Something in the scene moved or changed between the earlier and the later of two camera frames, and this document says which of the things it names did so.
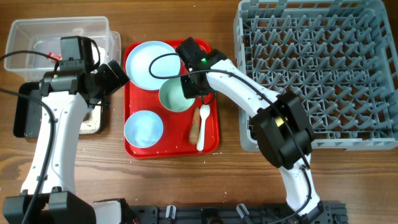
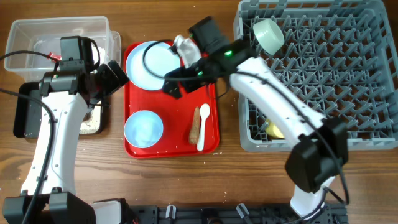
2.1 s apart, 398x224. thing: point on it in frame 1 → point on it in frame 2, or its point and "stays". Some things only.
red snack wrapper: (55, 55) stays
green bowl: (172, 97) → (269, 35)
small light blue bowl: (143, 129) stays
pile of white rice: (91, 122) stays
